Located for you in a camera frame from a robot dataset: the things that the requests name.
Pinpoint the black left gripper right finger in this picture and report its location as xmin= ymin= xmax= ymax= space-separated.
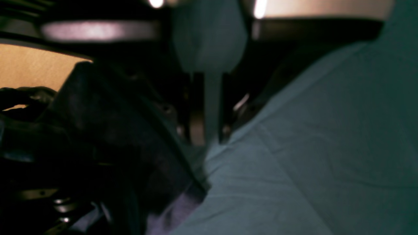
xmin=219 ymin=0 xmax=395 ymax=144

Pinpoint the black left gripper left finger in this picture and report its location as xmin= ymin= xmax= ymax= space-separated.
xmin=39 ymin=0 xmax=206 ymax=146

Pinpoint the blue-grey T-shirt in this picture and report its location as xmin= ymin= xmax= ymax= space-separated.
xmin=0 ymin=60 xmax=209 ymax=235

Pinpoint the teal table cloth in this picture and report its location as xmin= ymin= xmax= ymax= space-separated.
xmin=172 ymin=0 xmax=418 ymax=235

